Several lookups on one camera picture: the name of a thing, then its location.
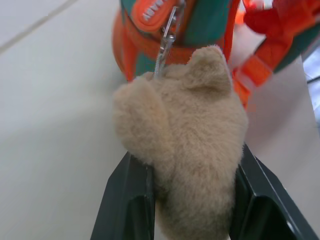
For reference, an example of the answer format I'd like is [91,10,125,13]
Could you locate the beige plush bear keychain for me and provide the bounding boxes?
[111,45,250,240]

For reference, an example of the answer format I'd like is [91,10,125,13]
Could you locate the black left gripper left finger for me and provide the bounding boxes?
[90,150,156,240]

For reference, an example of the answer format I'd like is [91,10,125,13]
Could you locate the silver keychain clasp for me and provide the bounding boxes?
[153,5,179,79]

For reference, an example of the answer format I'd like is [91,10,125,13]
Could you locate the orange and teal backpack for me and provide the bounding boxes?
[111,0,320,110]

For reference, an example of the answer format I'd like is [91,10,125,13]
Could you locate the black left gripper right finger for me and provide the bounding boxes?
[229,142,319,240]

